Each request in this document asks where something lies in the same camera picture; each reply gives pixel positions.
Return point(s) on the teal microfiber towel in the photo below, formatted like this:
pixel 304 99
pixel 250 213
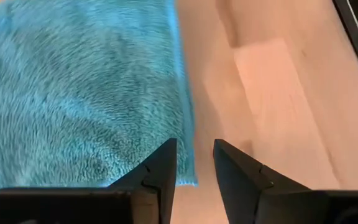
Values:
pixel 73 93

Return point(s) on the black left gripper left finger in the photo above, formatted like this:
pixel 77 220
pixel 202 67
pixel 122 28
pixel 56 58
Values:
pixel 154 186

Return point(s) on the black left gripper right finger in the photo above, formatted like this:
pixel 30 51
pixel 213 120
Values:
pixel 244 186

